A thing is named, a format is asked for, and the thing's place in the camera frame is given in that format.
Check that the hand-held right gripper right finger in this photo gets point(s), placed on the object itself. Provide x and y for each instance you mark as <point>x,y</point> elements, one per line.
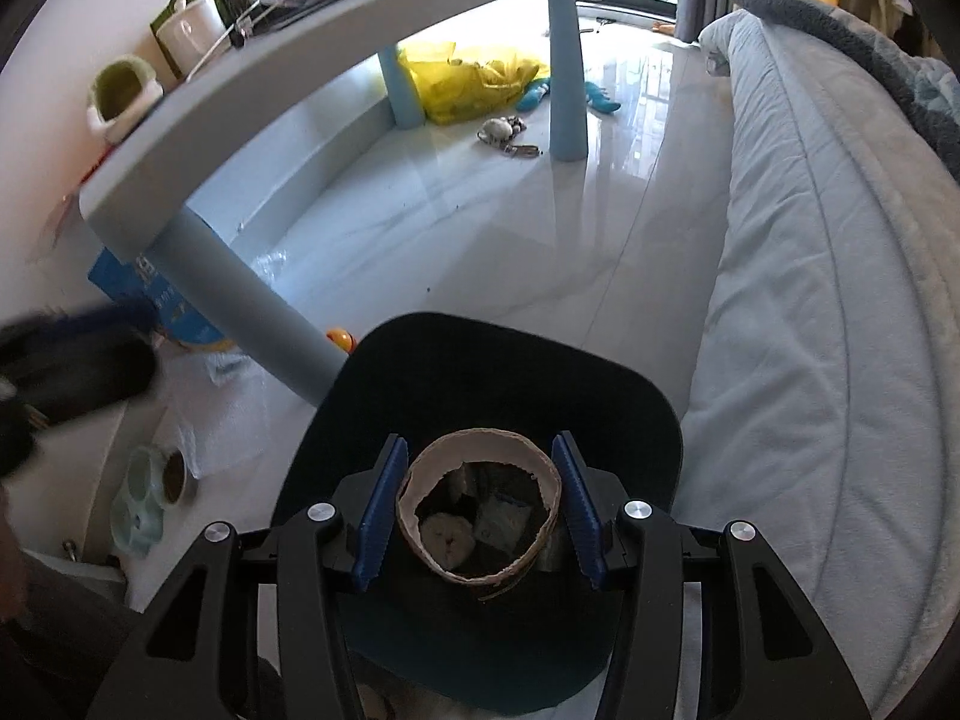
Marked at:
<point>577,517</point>

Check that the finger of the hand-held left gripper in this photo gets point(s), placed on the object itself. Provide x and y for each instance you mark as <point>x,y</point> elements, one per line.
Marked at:
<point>90,367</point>

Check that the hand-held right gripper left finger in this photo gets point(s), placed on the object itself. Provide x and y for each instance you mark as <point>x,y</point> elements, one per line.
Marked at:
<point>379,517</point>

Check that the cardboard tape roll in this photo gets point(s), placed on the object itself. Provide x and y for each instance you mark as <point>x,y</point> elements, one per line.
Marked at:
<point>420,555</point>

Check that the dark blue trash bin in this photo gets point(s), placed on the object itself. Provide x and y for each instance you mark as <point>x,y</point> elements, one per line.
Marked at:
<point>487,375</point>

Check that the pale blue packet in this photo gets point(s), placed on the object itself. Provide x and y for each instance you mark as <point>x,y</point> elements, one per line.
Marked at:
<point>504,521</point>

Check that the blue cardboard box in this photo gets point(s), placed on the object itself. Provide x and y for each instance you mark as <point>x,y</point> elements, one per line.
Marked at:
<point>135,292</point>

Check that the clear plastic bag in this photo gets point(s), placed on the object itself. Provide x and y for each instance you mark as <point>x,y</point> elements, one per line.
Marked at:
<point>225,420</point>

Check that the pale green pet bowl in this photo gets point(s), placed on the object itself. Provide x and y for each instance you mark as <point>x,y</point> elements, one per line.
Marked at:
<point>146,502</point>

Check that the orange ball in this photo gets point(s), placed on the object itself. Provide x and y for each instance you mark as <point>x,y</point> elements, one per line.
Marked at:
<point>341,339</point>

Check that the green white plush slipper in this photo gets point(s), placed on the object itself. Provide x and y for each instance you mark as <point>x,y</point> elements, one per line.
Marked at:
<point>124,94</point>

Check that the white mug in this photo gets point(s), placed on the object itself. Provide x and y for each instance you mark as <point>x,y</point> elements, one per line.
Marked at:
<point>191,37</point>

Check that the light blue table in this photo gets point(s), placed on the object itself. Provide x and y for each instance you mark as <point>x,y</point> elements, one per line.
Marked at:
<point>300,60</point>

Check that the blue plush toy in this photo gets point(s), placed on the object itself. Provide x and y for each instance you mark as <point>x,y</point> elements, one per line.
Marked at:
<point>596,97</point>

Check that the yellow plastic bag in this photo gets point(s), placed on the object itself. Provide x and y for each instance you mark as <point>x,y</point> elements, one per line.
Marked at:
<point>465,82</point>

